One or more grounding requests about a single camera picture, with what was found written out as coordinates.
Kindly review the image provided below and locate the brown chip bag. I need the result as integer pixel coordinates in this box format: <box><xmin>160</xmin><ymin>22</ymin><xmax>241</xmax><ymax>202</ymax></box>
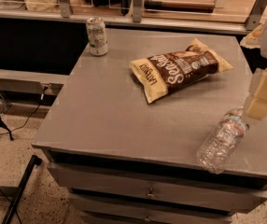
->
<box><xmin>129</xmin><ymin>38</ymin><xmax>232</xmax><ymax>104</ymax></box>

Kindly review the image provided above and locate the clear plastic water bottle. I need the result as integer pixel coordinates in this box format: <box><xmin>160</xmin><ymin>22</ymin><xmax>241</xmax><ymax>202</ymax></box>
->
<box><xmin>197</xmin><ymin>108</ymin><xmax>249</xmax><ymax>175</ymax></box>

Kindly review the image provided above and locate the grey drawer cabinet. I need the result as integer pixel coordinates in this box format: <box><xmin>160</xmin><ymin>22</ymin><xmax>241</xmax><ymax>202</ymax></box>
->
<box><xmin>34</xmin><ymin>29</ymin><xmax>267</xmax><ymax>224</ymax></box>

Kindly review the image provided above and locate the white soda can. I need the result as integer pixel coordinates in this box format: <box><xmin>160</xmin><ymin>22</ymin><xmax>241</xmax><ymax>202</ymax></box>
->
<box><xmin>86</xmin><ymin>18</ymin><xmax>108</xmax><ymax>56</ymax></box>

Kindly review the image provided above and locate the black metal leg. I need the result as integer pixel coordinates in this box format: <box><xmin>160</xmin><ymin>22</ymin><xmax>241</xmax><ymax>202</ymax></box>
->
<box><xmin>2</xmin><ymin>155</ymin><xmax>42</xmax><ymax>224</ymax></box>

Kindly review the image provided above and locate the black floor cable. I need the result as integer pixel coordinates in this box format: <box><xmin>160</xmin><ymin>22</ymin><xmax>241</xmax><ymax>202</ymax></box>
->
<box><xmin>0</xmin><ymin>85</ymin><xmax>49</xmax><ymax>138</ymax></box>

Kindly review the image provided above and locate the grey metal rail shelf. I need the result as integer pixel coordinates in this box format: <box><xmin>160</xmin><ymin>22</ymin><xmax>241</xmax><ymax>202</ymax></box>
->
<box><xmin>0</xmin><ymin>0</ymin><xmax>267</xmax><ymax>35</ymax></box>

